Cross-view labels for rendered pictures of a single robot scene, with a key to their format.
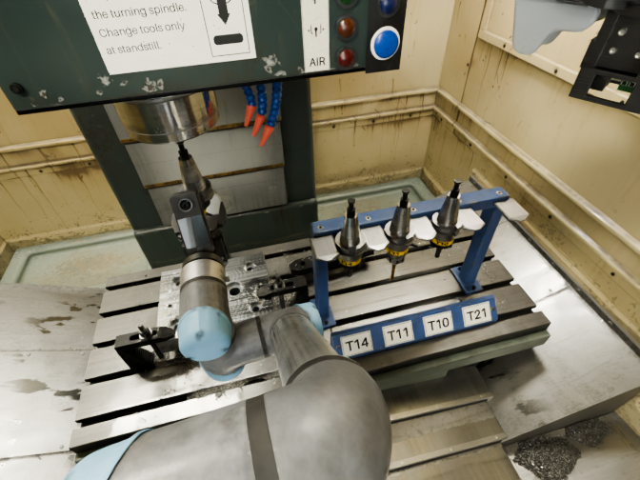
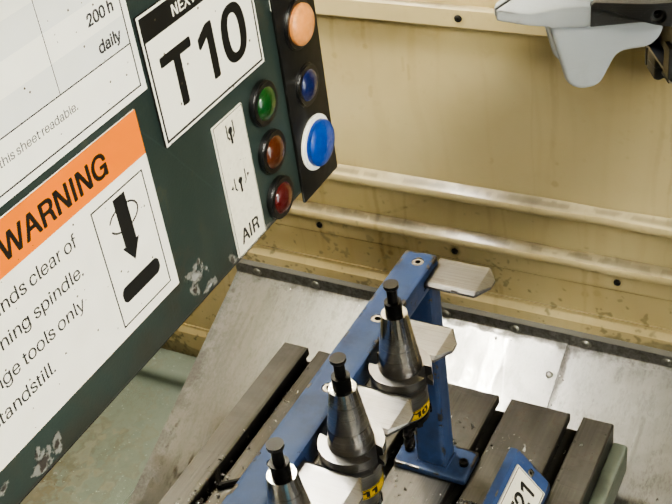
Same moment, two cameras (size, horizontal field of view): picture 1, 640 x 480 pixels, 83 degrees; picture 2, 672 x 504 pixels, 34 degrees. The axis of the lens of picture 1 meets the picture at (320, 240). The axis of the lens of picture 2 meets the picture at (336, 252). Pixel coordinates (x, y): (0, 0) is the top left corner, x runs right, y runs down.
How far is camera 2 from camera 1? 40 cm
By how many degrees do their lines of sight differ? 35
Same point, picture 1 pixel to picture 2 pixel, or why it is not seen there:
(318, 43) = (246, 199)
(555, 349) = (640, 465)
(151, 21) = (39, 331)
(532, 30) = (591, 59)
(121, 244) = not seen: outside the picture
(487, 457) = not seen: outside the picture
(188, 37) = (90, 320)
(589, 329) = (650, 394)
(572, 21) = (638, 37)
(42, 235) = not seen: outside the picture
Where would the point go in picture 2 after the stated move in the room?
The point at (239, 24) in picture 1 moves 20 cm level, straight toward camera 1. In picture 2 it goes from (152, 243) to (523, 339)
